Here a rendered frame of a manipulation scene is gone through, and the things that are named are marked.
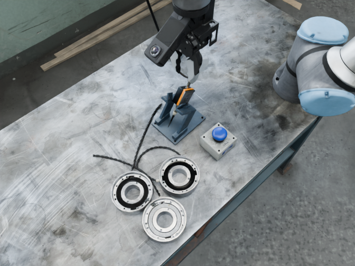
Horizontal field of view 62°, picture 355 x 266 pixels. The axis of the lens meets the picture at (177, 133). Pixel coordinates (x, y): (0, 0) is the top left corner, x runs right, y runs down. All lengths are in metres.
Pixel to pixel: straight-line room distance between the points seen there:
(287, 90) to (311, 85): 0.20
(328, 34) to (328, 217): 1.11
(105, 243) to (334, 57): 0.67
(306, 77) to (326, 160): 1.14
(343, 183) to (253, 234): 0.58
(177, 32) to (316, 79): 0.34
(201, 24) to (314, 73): 0.29
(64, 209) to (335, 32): 0.81
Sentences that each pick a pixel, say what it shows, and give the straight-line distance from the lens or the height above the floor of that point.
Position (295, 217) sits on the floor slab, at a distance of 1.69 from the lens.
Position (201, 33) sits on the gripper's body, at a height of 1.12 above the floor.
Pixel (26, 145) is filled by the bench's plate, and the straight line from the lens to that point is 0.96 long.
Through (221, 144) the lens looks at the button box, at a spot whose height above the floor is 0.84.
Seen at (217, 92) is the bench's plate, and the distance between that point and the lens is 0.95.
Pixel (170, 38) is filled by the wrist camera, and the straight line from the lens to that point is 0.61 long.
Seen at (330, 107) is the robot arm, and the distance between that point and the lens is 0.79.
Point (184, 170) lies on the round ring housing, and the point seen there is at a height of 0.83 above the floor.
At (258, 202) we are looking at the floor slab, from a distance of 1.66.
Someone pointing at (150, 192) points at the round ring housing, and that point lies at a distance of 0.76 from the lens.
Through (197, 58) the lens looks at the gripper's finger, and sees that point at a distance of 0.65.
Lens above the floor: 1.54
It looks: 60 degrees down
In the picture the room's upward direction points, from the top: 3 degrees counter-clockwise
